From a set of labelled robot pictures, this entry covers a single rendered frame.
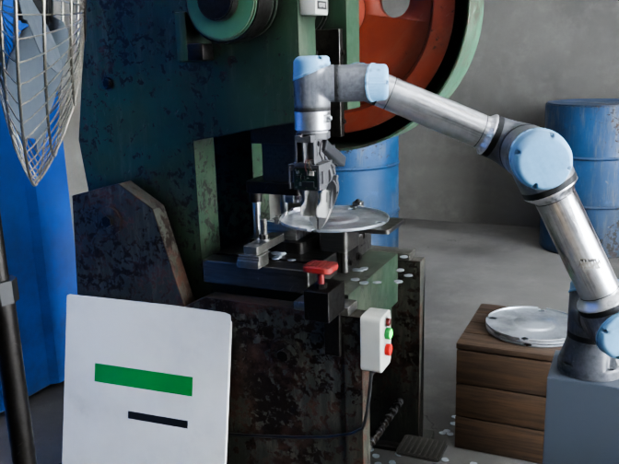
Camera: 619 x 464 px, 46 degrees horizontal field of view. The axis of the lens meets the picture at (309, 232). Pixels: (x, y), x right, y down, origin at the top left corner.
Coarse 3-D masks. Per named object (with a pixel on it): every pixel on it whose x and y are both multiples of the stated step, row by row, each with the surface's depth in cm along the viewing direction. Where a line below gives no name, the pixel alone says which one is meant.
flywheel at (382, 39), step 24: (360, 0) 211; (432, 0) 203; (456, 0) 199; (360, 24) 214; (384, 24) 212; (408, 24) 209; (432, 24) 202; (456, 24) 203; (360, 48) 216; (384, 48) 213; (408, 48) 210; (432, 48) 204; (408, 72) 212; (432, 72) 206; (360, 120) 218; (384, 120) 215
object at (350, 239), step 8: (384, 224) 186; (392, 224) 185; (400, 224) 188; (344, 232) 187; (352, 232) 190; (360, 232) 182; (368, 232) 181; (376, 232) 181; (384, 232) 180; (320, 240) 190; (328, 240) 189; (336, 240) 188; (344, 240) 187; (352, 240) 191; (320, 248) 191; (328, 248) 190; (336, 248) 188; (344, 248) 188; (352, 248) 191; (344, 256) 188; (352, 256) 192; (360, 256) 195; (344, 264) 189; (352, 264) 189; (344, 272) 189
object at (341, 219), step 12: (288, 216) 196; (300, 216) 196; (336, 216) 192; (348, 216) 192; (360, 216) 194; (372, 216) 193; (384, 216) 193; (300, 228) 181; (312, 228) 182; (324, 228) 182; (336, 228) 182; (348, 228) 181; (360, 228) 179
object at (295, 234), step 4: (268, 220) 194; (272, 220) 194; (268, 224) 192; (272, 224) 192; (280, 224) 191; (268, 228) 193; (272, 228) 192; (276, 228) 192; (280, 228) 191; (284, 228) 191; (288, 228) 190; (268, 232) 193; (276, 232) 192; (280, 232) 192; (284, 232) 191; (288, 232) 190; (292, 232) 190; (296, 232) 190; (300, 232) 192; (304, 232) 194; (308, 232) 196; (284, 236) 191; (288, 236) 191; (292, 236) 190; (296, 236) 190; (300, 236) 192; (304, 236) 194
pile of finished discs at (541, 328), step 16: (496, 320) 230; (512, 320) 229; (528, 320) 227; (544, 320) 227; (560, 320) 228; (496, 336) 221; (512, 336) 216; (528, 336) 217; (544, 336) 216; (560, 336) 216
